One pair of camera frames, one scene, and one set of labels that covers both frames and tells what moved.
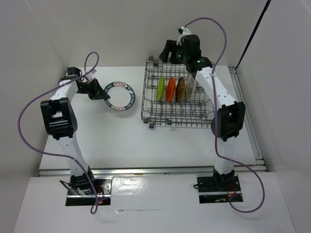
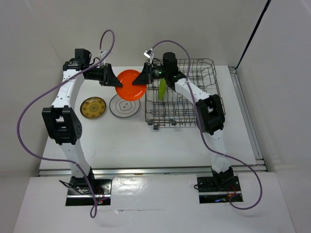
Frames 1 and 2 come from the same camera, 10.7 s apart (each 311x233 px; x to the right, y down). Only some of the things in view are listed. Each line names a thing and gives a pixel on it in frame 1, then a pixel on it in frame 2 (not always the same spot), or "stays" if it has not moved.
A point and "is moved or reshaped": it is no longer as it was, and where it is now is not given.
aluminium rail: [154, 170] stays
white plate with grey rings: [190, 87] is moved or reshaped
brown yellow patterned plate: [180, 91] is moved or reshaped
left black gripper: [98, 93] -> [108, 77]
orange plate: [170, 89] -> [129, 91]
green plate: [160, 89] stays
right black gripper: [169, 47] -> [145, 76]
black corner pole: [267, 5] stays
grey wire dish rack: [172, 96] stays
